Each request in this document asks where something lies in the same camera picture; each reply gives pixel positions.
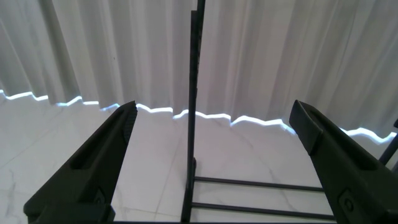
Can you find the black clothes rack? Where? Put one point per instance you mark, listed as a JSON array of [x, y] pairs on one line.
[[192, 93]]

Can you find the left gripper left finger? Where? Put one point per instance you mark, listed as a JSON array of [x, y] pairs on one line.
[[93, 174]]

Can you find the white curtain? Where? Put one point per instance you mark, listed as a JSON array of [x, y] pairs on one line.
[[264, 56]]

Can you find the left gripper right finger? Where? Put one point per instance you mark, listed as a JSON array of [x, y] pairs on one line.
[[345, 174]]

